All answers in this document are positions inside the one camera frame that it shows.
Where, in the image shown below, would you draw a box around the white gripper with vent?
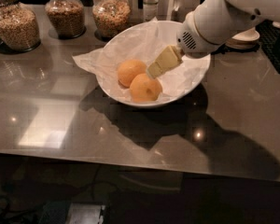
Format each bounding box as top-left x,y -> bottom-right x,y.
147,12 -> 219,78

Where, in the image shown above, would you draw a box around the orange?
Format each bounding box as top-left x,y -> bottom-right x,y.
117,59 -> 147,88
130,74 -> 162,103

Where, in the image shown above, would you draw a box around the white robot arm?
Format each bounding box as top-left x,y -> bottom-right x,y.
147,0 -> 280,78

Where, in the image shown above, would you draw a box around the white ceramic bowl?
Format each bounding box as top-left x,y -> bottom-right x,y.
97,20 -> 211,108

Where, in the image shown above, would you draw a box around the white paper liner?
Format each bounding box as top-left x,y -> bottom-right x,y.
72,16 -> 210,104

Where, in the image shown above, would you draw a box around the small clear glass bottle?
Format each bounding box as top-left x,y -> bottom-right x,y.
143,0 -> 159,21

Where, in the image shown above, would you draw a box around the right cereal glass jar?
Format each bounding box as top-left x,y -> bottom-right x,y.
92,0 -> 131,38

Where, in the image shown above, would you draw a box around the right stack paper bowls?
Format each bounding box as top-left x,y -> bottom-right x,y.
225,28 -> 260,49

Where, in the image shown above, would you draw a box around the middle grain glass jar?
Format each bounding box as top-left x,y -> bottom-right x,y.
45,0 -> 86,39

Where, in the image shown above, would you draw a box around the large left grain jar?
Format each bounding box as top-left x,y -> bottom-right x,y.
0,0 -> 40,52

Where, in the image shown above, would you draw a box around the grey box under table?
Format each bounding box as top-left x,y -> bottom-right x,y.
65,203 -> 105,224

